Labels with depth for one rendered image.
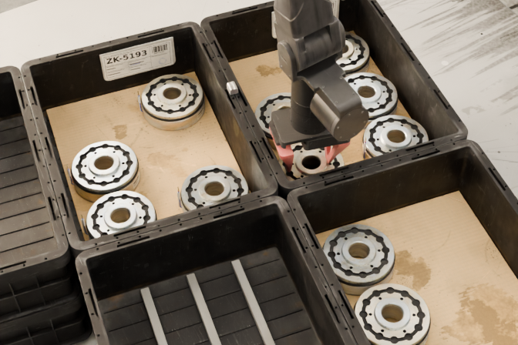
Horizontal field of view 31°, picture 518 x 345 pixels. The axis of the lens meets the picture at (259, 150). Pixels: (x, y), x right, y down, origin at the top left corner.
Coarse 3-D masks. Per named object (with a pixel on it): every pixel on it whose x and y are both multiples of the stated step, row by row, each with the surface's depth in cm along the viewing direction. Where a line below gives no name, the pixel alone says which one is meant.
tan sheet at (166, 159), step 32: (128, 96) 158; (64, 128) 153; (96, 128) 153; (128, 128) 153; (192, 128) 153; (64, 160) 148; (160, 160) 148; (192, 160) 148; (224, 160) 148; (160, 192) 144
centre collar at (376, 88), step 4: (356, 84) 154; (360, 84) 154; (364, 84) 154; (368, 84) 154; (372, 84) 154; (356, 88) 153; (360, 88) 153; (368, 88) 154; (372, 88) 153; (376, 88) 153; (376, 92) 152; (380, 92) 152; (360, 96) 152; (376, 96) 152; (380, 96) 152; (364, 100) 151; (368, 100) 151; (372, 100) 151; (376, 100) 151
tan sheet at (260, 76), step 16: (352, 32) 168; (240, 64) 163; (256, 64) 163; (272, 64) 163; (240, 80) 160; (256, 80) 160; (272, 80) 160; (288, 80) 160; (256, 96) 157; (400, 112) 154; (352, 144) 150; (352, 160) 147
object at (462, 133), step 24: (384, 24) 154; (216, 48) 151; (408, 48) 150; (240, 96) 145; (432, 96) 143; (456, 120) 139; (264, 144) 138; (432, 144) 136; (336, 168) 133; (360, 168) 133; (288, 192) 131
